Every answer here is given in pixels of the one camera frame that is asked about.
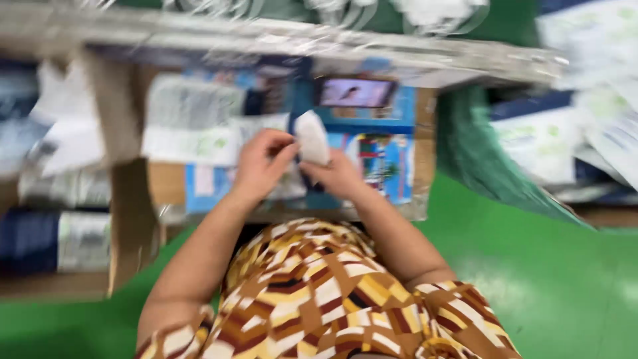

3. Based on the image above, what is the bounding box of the person's right hand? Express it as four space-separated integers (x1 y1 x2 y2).
299 148 366 201

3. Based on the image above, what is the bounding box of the white paper packet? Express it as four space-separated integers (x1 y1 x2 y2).
141 75 290 168

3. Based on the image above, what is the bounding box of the patterned brown yellow dress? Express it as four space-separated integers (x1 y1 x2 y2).
135 218 522 359

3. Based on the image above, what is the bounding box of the blue printed board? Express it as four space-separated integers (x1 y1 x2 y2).
184 70 417 212

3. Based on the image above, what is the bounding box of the white fabric piece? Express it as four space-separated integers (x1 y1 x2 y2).
293 110 332 167

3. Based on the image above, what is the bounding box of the navy and white packet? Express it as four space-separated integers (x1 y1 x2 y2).
0 208 111 275

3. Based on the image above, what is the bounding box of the black smartphone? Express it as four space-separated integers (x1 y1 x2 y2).
314 76 398 109

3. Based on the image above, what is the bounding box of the green mesh sack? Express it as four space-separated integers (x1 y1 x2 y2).
436 86 594 229

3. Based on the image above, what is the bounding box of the cardboard carton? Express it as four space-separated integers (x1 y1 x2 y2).
0 47 165 300

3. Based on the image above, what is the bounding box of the heap of white fabric pieces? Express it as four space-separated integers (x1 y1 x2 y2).
75 0 491 36

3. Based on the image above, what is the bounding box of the heap of white packets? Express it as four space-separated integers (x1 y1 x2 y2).
491 0 638 200

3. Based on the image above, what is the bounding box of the person's left hand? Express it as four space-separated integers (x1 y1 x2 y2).
232 128 300 204

